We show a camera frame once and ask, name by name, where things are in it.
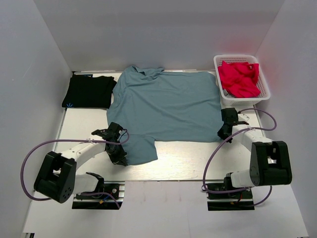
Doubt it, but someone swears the teal blue t-shirt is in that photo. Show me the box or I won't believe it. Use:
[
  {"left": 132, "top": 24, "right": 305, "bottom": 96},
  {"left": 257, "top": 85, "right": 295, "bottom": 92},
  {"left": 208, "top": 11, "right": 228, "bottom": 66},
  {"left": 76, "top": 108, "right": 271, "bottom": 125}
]
[{"left": 106, "top": 66, "right": 222, "bottom": 166}]

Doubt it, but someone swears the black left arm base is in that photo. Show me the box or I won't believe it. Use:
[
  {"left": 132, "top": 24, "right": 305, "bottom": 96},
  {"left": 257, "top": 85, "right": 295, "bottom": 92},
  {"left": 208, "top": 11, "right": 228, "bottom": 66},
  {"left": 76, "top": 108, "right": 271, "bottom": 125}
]
[{"left": 72, "top": 181, "right": 125, "bottom": 210}]

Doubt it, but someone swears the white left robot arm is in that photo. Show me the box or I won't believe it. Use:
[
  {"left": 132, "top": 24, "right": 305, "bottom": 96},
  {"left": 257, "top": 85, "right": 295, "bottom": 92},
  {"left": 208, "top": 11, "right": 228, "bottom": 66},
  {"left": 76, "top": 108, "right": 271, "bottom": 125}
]
[{"left": 34, "top": 122, "right": 129, "bottom": 203}]

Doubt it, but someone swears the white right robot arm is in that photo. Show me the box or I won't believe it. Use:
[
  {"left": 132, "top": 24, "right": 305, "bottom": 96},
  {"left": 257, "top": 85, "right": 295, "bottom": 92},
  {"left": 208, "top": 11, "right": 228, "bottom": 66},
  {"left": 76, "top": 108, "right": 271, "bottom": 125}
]
[{"left": 217, "top": 108, "right": 292, "bottom": 198}]

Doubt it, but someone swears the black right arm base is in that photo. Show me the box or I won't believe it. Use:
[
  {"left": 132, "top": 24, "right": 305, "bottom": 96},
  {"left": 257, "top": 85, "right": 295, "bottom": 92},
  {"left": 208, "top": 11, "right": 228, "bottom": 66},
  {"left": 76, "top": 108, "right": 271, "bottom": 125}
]
[{"left": 202, "top": 185, "right": 255, "bottom": 211}]

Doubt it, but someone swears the white plastic basket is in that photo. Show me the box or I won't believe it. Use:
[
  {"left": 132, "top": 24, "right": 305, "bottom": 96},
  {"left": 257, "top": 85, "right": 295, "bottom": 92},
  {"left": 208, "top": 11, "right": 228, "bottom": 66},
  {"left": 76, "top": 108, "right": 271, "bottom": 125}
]
[{"left": 213, "top": 55, "right": 270, "bottom": 106}]

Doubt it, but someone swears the crumpled red t-shirt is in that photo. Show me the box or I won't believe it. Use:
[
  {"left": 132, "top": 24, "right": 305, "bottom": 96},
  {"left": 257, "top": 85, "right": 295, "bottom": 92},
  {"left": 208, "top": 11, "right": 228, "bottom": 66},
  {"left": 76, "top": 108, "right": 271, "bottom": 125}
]
[{"left": 217, "top": 61, "right": 261, "bottom": 98}]

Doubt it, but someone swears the folded black t-shirt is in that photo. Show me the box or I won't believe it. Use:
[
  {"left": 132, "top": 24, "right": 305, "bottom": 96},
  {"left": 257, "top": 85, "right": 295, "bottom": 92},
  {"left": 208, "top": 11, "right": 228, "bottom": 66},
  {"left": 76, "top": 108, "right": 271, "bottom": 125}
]
[{"left": 61, "top": 74, "right": 116, "bottom": 109}]

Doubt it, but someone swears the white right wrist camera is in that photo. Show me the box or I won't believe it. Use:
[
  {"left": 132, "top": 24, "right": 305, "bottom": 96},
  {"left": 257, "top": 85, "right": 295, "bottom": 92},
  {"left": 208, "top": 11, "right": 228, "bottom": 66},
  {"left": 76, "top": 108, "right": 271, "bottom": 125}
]
[{"left": 238, "top": 112, "right": 250, "bottom": 121}]

